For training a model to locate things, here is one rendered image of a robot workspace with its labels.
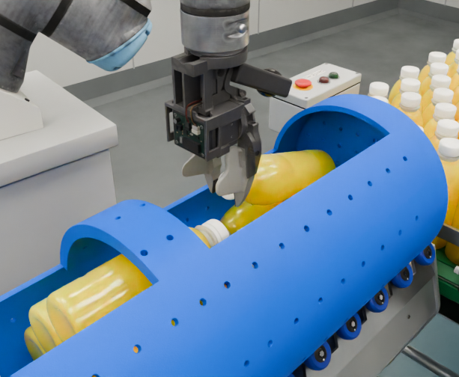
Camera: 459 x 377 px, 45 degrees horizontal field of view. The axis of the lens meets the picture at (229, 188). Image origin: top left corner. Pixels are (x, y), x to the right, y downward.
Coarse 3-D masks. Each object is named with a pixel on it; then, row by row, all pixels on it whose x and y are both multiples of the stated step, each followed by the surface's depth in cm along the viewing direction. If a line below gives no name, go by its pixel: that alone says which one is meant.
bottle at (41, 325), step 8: (40, 304) 59; (32, 312) 59; (40, 312) 58; (32, 320) 61; (40, 320) 58; (48, 320) 58; (32, 328) 62; (40, 328) 61; (48, 328) 58; (40, 336) 62; (48, 336) 60; (56, 336) 57; (40, 344) 62; (48, 344) 61; (56, 344) 58
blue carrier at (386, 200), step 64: (320, 128) 91; (384, 128) 76; (192, 192) 82; (320, 192) 65; (384, 192) 70; (64, 256) 67; (128, 256) 54; (192, 256) 54; (256, 256) 57; (320, 256) 62; (384, 256) 70; (0, 320) 65; (128, 320) 49; (192, 320) 51; (256, 320) 55; (320, 320) 63
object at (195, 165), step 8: (192, 160) 71; (200, 160) 72; (216, 160) 74; (184, 168) 71; (192, 168) 72; (200, 168) 73; (208, 168) 74; (216, 168) 74; (184, 176) 72; (208, 176) 75; (216, 176) 75; (208, 184) 76
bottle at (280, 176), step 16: (272, 160) 77; (288, 160) 80; (304, 160) 82; (320, 160) 84; (256, 176) 75; (272, 176) 76; (288, 176) 78; (304, 176) 80; (320, 176) 84; (256, 192) 75; (272, 192) 76; (288, 192) 79
